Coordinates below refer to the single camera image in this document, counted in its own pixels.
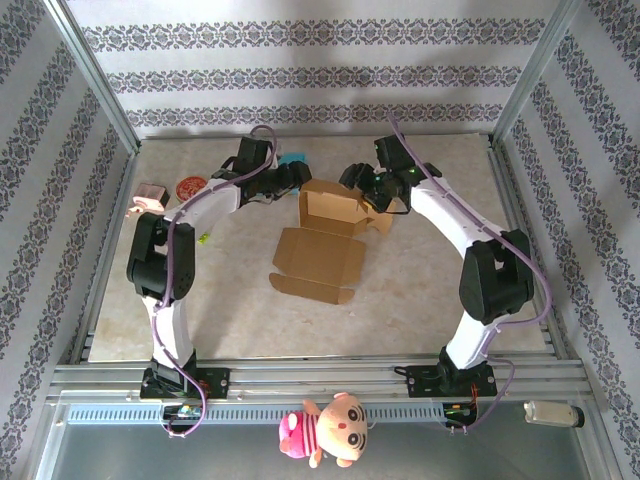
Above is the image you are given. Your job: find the aluminium frame rail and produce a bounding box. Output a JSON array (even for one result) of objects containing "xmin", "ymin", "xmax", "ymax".
[{"xmin": 49, "ymin": 355, "xmax": 596, "ymax": 401}]

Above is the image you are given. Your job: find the pink plastic toy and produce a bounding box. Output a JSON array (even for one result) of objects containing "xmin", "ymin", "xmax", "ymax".
[{"xmin": 127, "ymin": 182, "xmax": 171, "ymax": 219}]

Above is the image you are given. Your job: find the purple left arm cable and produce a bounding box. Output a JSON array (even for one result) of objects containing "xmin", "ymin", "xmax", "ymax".
[{"xmin": 149, "ymin": 124, "xmax": 279, "ymax": 441}]

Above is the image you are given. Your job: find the plush doll with pink toy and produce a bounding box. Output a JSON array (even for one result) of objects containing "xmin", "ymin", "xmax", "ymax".
[{"xmin": 277, "ymin": 392, "xmax": 370, "ymax": 470}]

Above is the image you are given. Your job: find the round red lid tin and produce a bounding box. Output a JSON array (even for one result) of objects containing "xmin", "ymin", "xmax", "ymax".
[{"xmin": 174, "ymin": 174, "xmax": 208, "ymax": 204}]

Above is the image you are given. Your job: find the teal and white paper box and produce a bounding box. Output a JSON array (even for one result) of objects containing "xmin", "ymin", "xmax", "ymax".
[{"xmin": 276, "ymin": 151, "xmax": 310, "ymax": 170}]

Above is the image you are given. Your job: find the slotted grey cable duct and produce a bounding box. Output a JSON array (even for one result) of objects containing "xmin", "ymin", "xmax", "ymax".
[{"xmin": 64, "ymin": 402, "xmax": 484, "ymax": 426}]

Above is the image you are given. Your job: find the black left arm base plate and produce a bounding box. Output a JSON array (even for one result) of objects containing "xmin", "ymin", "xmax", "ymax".
[{"xmin": 139, "ymin": 367, "xmax": 232, "ymax": 401}]

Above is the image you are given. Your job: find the brown cardboard box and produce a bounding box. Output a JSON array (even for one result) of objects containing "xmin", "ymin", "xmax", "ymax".
[{"xmin": 268, "ymin": 178, "xmax": 397, "ymax": 306}]

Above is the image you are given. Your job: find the clear bottle with black cap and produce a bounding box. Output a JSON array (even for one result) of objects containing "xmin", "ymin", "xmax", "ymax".
[{"xmin": 523, "ymin": 399, "xmax": 586, "ymax": 429}]

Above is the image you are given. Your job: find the aluminium frame post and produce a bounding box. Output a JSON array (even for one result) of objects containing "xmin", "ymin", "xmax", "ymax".
[
  {"xmin": 488, "ymin": 0, "xmax": 585, "ymax": 147},
  {"xmin": 42, "ymin": 0, "xmax": 142, "ymax": 155}
]

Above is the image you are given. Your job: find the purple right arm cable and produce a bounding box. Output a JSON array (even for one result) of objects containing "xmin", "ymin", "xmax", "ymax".
[{"xmin": 387, "ymin": 113, "xmax": 554, "ymax": 436}]

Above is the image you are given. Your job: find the aluminium side rail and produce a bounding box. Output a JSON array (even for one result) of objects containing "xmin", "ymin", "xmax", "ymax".
[
  {"xmin": 487, "ymin": 139, "xmax": 571, "ymax": 362},
  {"xmin": 69, "ymin": 149, "xmax": 139, "ymax": 365}
]

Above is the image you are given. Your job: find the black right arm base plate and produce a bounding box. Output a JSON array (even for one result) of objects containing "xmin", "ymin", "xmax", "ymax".
[{"xmin": 407, "ymin": 364, "xmax": 497, "ymax": 399}]

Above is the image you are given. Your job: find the grey metal panel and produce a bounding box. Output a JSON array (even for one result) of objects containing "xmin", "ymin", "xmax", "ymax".
[{"xmin": 29, "ymin": 399, "xmax": 616, "ymax": 480}]

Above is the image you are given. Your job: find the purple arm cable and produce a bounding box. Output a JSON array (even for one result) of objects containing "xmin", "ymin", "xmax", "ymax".
[
  {"xmin": 149, "ymin": 124, "xmax": 279, "ymax": 441},
  {"xmin": 387, "ymin": 113, "xmax": 554, "ymax": 436}
]

